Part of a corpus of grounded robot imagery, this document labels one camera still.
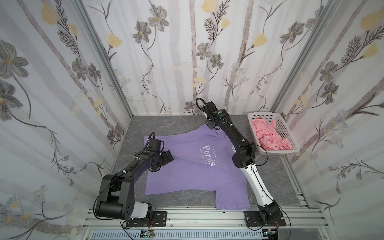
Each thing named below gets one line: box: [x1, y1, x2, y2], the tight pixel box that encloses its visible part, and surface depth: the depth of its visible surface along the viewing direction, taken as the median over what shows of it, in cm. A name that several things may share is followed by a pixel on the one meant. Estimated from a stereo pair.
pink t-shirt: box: [251, 117, 293, 151], surface depth 101 cm
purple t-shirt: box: [143, 124, 251, 210], surface depth 90 cm
